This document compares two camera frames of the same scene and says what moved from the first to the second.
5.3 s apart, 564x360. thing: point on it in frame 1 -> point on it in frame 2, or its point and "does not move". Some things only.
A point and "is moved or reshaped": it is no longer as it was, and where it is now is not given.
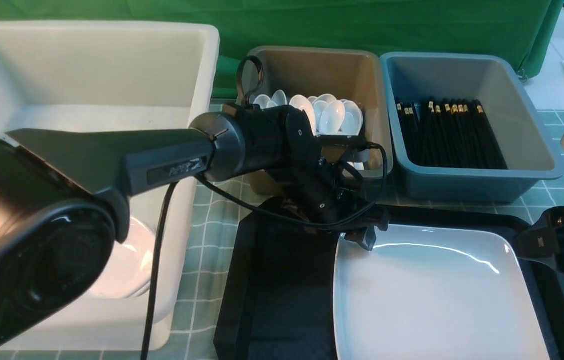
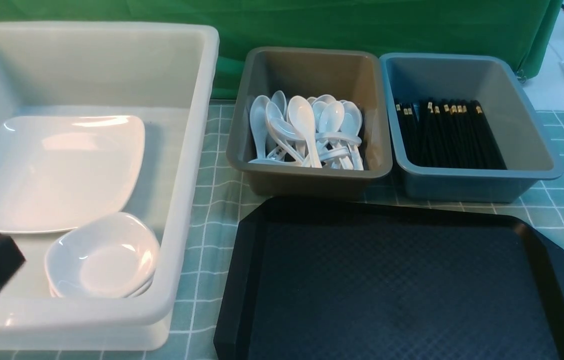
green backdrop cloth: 529,29 does not move
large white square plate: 435,292 is moved or reshaped
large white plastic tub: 73,75 does not move
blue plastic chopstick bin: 464,128 does not move
